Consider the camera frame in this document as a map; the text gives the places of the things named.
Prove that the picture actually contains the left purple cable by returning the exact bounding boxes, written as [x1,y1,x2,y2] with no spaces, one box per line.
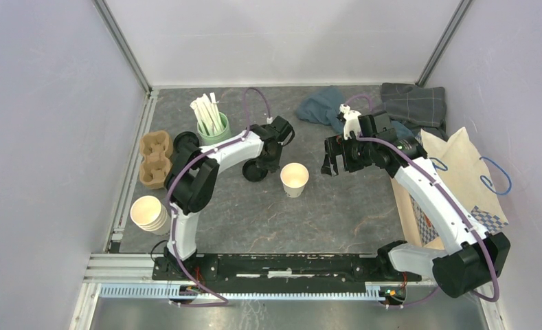
[163,87,274,307]

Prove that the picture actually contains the cardboard cup carrier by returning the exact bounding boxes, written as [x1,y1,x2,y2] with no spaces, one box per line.
[139,130,174,190]

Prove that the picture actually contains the stack of paper cups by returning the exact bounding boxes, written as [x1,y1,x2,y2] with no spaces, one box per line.
[129,195,171,235]

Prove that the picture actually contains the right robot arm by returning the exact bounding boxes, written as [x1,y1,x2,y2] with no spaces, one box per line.
[321,107,510,302]

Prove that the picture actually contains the white wrapped straws bundle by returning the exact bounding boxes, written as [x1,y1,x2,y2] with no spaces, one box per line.
[190,92,225,136]

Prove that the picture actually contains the grey plaid cloth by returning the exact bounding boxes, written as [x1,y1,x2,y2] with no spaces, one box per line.
[381,82,447,139]

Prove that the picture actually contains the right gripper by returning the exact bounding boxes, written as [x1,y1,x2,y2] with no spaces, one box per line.
[320,131,376,176]

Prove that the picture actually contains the black plastic cup lid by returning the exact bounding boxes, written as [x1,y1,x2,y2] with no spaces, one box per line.
[242,159,269,182]

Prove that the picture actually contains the blue cloth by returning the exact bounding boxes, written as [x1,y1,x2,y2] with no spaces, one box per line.
[295,86,422,138]

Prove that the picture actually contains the white paper coffee cup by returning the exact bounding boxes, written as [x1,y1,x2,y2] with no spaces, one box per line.
[280,162,309,198]

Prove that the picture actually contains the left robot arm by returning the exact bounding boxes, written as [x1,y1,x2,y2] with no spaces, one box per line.
[166,116,295,280]

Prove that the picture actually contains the paper takeout bag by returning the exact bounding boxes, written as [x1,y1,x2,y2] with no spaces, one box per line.
[391,127,512,250]

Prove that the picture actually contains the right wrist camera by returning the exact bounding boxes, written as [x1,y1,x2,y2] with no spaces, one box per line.
[338,104,362,140]

